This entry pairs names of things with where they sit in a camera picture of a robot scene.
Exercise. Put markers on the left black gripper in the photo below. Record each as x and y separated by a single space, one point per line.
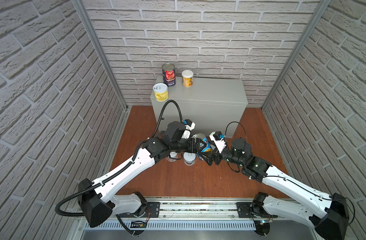
195 146

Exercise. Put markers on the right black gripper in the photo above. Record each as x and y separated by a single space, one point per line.
216 154

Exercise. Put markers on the blue soup can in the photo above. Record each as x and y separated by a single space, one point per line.
204 144

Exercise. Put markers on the yellow labelled can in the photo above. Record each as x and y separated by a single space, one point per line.
160 91

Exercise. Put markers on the white flat-lid can front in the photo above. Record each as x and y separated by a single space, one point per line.
187 78

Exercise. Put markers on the red tomato can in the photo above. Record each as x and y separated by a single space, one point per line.
168 74

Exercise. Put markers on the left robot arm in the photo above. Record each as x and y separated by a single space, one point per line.
98 200

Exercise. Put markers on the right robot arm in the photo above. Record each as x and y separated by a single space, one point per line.
327 214

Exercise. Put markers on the white can centre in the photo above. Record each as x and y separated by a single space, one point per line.
189 159

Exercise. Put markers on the white can far left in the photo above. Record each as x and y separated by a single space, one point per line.
172 156

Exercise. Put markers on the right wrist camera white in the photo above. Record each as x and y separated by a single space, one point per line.
219 139

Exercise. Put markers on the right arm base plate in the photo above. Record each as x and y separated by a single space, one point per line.
246 210

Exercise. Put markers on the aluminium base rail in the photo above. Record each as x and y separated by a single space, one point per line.
191 214

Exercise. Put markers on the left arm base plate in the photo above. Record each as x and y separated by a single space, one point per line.
152 209

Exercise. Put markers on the left aluminium corner post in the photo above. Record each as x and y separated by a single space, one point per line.
88 25

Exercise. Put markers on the aluminium corner post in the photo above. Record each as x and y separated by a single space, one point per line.
88 25
318 13

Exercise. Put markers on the right aluminium corner post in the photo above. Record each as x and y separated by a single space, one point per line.
318 13

